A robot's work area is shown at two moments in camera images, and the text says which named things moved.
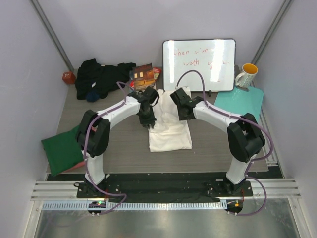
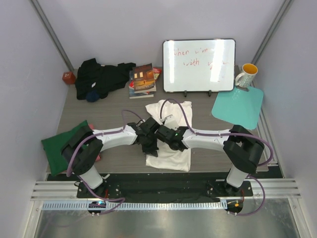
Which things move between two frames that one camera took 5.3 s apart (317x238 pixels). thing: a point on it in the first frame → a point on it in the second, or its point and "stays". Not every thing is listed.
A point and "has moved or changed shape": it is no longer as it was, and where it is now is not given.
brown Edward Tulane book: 143,76 stays
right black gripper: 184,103 → 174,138
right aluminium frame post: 273,30 stays
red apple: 69,78 stays
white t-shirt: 168,133 has moved or changed shape
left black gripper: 145,123 → 153,151
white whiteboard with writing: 214,59 stays
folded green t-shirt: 63,150 stays
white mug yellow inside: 245,79 stays
